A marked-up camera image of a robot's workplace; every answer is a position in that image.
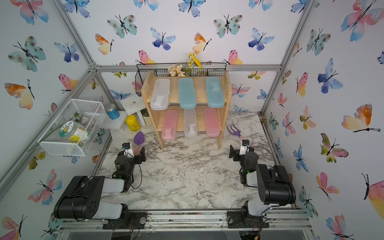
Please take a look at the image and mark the blue metallic can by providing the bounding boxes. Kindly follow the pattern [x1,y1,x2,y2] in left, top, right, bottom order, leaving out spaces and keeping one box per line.
[105,104,120,120]

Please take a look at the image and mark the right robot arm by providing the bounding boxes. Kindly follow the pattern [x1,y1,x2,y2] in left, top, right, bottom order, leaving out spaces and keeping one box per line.
[229,144,297,218]

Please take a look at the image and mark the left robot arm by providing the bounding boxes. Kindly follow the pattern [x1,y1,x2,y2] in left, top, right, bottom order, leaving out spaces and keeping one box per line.
[53,148,147,221]

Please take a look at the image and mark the white step shelf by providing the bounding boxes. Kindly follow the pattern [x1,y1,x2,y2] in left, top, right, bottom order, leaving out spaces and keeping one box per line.
[101,111,128,130]

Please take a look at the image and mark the round green label jar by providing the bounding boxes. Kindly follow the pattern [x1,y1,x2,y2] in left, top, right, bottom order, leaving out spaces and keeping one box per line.
[59,121,78,139]

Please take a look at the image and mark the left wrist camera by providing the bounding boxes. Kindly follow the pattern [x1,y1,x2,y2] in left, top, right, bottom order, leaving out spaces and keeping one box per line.
[122,142,135,159]

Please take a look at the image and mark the purple pink toy rake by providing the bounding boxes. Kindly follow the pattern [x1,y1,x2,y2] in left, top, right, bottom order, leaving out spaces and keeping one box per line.
[227,125,244,139]

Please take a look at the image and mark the clear case shelf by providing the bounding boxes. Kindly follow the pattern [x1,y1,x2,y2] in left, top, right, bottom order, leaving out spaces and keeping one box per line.
[150,79,171,111]

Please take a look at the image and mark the white small stool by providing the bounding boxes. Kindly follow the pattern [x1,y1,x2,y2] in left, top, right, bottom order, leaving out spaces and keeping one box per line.
[120,95,147,127]

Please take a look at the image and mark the teal case middle upper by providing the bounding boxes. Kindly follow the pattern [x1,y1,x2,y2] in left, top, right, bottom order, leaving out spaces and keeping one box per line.
[178,78,197,109]

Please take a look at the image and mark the teal case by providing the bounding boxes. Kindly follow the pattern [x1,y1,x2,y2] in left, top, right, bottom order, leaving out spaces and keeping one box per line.
[206,77,225,108]
[178,78,197,109]

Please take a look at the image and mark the yellow flowers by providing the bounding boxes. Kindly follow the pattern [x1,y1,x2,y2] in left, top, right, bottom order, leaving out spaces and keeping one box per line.
[185,52,202,76]

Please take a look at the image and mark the clear case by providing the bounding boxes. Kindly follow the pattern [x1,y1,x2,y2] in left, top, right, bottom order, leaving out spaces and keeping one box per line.
[184,108,198,138]

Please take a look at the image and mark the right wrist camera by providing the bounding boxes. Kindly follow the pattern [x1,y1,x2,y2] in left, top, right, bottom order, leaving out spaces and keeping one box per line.
[239,139,250,156]

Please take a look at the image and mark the wooden two-tier shelf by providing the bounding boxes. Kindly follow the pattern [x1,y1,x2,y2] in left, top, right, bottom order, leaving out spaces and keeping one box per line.
[141,70,233,149]

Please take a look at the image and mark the purple pink toy shovel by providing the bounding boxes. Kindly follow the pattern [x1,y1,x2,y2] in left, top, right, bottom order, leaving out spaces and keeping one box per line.
[134,131,145,156]

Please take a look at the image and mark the pink case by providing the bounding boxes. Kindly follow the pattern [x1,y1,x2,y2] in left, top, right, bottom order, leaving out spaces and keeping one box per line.
[204,108,221,138]
[162,110,178,141]

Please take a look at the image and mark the white wire mesh box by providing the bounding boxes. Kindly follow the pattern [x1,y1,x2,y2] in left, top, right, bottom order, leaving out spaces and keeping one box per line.
[38,99,107,157]

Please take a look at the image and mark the black wire basket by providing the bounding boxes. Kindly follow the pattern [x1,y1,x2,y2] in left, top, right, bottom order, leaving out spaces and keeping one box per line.
[135,62,228,85]

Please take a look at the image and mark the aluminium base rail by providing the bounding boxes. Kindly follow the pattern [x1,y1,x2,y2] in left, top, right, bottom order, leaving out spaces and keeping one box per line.
[58,208,315,240]

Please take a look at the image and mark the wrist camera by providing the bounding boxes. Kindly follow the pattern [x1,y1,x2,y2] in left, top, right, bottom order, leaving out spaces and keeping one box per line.
[239,139,250,156]
[122,142,135,159]

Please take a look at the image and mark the pale pink flowers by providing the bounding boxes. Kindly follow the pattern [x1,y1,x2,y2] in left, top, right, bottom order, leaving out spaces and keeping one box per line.
[168,64,185,77]

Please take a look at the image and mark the yellow bottle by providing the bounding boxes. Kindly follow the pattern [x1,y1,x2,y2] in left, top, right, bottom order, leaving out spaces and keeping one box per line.
[126,115,141,132]

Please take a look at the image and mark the teal case right upper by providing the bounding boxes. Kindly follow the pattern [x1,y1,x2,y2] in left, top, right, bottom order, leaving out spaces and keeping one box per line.
[206,77,225,108]

